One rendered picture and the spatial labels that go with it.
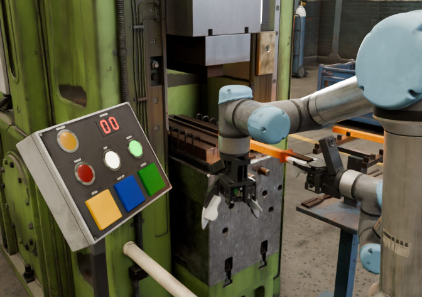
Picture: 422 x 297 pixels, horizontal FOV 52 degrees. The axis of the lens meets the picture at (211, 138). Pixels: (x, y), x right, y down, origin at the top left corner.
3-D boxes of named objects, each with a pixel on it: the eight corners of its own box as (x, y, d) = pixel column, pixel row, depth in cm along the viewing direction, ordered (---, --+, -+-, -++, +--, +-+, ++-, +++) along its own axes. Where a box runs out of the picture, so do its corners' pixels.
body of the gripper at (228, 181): (227, 209, 100) (228, 160, 96) (213, 194, 108) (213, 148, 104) (257, 203, 103) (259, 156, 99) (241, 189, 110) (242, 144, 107)
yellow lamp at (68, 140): (81, 149, 101) (79, 132, 100) (61, 153, 99) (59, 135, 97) (75, 145, 104) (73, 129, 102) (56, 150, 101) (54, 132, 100)
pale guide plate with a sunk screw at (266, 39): (274, 73, 180) (276, 31, 175) (259, 75, 175) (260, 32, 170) (270, 72, 182) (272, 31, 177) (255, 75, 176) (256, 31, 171)
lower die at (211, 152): (247, 155, 164) (247, 134, 161) (206, 167, 152) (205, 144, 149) (183, 130, 195) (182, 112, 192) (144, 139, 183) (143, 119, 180)
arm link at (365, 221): (356, 256, 114) (360, 219, 111) (355, 235, 124) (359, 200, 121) (388, 261, 112) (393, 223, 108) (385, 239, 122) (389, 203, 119)
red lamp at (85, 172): (97, 181, 102) (96, 164, 100) (78, 186, 99) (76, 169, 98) (91, 178, 104) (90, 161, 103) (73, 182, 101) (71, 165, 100)
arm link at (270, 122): (306, 104, 88) (274, 95, 98) (262, 111, 83) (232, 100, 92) (304, 141, 91) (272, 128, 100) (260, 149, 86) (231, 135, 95)
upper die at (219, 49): (250, 61, 153) (250, 33, 150) (205, 66, 141) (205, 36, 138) (181, 50, 184) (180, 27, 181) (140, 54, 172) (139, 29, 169)
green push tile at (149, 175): (166, 185, 122) (154, 161, 121) (151, 196, 115) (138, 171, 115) (161, 187, 123) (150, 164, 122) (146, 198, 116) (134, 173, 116)
